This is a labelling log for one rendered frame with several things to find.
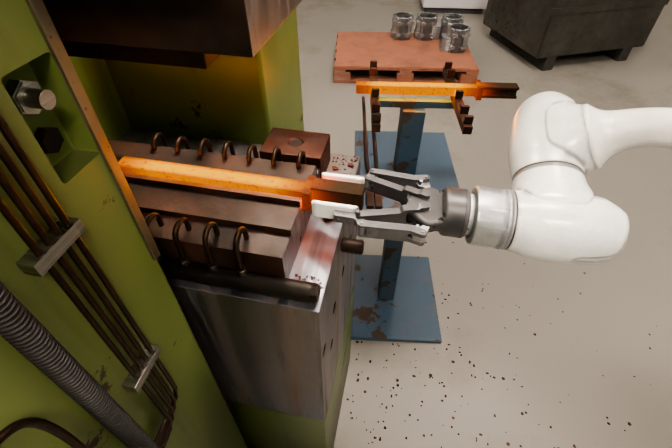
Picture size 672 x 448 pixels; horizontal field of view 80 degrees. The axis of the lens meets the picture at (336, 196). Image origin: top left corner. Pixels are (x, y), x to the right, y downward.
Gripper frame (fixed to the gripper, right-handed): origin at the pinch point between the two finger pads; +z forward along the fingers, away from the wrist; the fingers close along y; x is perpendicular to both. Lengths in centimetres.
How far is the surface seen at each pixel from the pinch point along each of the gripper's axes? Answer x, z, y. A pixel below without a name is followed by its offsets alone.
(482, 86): -4, -27, 52
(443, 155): -32, -22, 59
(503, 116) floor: -100, -73, 207
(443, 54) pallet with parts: -87, -30, 270
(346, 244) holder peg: -11.5, -1.9, 0.2
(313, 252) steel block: -8.1, 2.6, -5.5
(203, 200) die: -0.6, 20.6, -4.6
